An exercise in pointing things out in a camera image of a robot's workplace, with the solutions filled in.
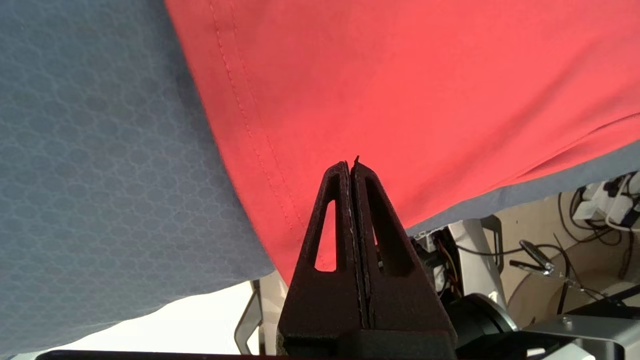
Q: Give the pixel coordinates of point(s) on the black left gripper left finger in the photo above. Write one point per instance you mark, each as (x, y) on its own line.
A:
(325, 300)

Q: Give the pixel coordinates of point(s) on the dark metal clamp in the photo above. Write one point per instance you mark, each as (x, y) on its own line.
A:
(537, 256)

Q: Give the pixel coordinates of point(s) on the red printed t-shirt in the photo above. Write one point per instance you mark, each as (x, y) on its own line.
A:
(400, 100)

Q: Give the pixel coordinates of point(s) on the white grey robot base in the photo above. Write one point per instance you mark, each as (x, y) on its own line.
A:
(475, 260)

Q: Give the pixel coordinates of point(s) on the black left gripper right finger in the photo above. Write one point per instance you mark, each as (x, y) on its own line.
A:
(405, 300)

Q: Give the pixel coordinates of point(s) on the blue-grey bed sheet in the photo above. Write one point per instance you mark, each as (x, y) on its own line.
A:
(100, 150)

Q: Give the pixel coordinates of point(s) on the white power strip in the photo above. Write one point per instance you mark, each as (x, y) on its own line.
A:
(590, 205)

